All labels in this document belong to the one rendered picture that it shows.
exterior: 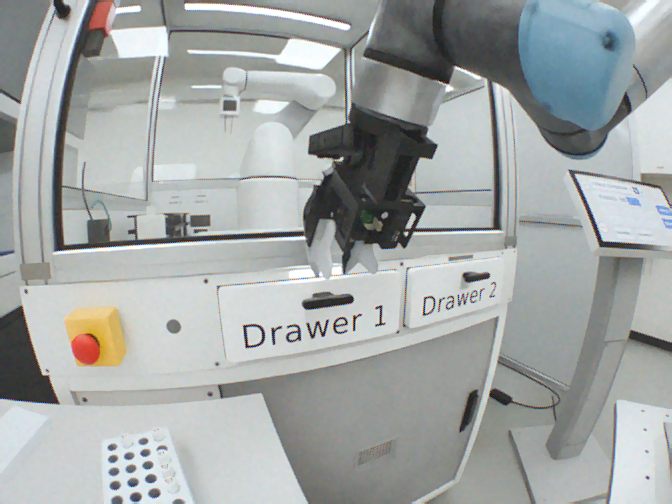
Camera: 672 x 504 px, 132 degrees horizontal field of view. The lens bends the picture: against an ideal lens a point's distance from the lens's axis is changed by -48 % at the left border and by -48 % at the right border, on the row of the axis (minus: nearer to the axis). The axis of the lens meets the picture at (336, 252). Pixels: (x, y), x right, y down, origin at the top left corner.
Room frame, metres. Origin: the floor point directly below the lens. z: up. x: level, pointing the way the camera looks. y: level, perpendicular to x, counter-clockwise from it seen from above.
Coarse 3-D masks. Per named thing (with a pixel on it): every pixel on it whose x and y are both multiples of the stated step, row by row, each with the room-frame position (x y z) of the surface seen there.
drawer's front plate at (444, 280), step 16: (416, 272) 0.47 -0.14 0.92; (432, 272) 0.49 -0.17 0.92; (448, 272) 0.51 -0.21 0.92; (480, 272) 0.55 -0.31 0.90; (496, 272) 0.58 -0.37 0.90; (416, 288) 0.48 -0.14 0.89; (432, 288) 0.49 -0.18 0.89; (448, 288) 0.51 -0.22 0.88; (464, 288) 0.53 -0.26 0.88; (480, 288) 0.55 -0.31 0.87; (496, 288) 0.58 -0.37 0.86; (416, 304) 0.48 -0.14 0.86; (432, 304) 0.49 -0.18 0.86; (448, 304) 0.51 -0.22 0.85; (480, 304) 0.56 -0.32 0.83; (416, 320) 0.48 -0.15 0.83; (432, 320) 0.49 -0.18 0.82
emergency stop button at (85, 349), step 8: (80, 336) 0.22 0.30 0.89; (88, 336) 0.23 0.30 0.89; (72, 344) 0.21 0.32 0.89; (80, 344) 0.22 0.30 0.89; (88, 344) 0.22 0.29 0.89; (96, 344) 0.23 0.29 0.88; (72, 352) 0.21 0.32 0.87; (80, 352) 0.22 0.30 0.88; (88, 352) 0.22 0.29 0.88; (96, 352) 0.23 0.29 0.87; (80, 360) 0.21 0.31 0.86; (88, 360) 0.22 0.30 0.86; (96, 360) 0.23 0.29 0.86
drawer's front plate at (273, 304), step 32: (224, 288) 0.35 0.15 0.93; (256, 288) 0.36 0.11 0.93; (288, 288) 0.38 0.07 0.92; (320, 288) 0.40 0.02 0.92; (352, 288) 0.42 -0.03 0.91; (384, 288) 0.45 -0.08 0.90; (224, 320) 0.34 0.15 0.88; (256, 320) 0.36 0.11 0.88; (288, 320) 0.38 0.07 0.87; (320, 320) 0.40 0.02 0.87; (352, 320) 0.42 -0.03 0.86; (384, 320) 0.45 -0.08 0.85; (256, 352) 0.36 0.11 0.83; (288, 352) 0.38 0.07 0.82
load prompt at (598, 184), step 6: (588, 180) 0.71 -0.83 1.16; (594, 180) 0.70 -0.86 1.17; (600, 180) 0.70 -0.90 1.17; (594, 186) 0.69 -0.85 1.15; (600, 186) 0.68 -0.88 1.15; (606, 186) 0.68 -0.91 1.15; (612, 186) 0.67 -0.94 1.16; (618, 186) 0.67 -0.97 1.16; (624, 186) 0.66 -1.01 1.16; (630, 186) 0.66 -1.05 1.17; (636, 186) 0.65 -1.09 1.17; (618, 192) 0.65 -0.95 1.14; (624, 192) 0.65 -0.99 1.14; (630, 192) 0.64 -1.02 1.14; (636, 192) 0.64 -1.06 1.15; (642, 192) 0.63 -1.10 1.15
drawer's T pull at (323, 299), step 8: (312, 296) 0.39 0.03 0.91; (320, 296) 0.38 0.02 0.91; (328, 296) 0.38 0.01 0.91; (336, 296) 0.38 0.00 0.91; (344, 296) 0.38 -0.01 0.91; (352, 296) 0.38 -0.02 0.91; (304, 304) 0.36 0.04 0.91; (312, 304) 0.36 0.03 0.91; (320, 304) 0.36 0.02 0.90; (328, 304) 0.37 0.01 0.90; (336, 304) 0.37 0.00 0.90; (344, 304) 0.38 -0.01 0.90
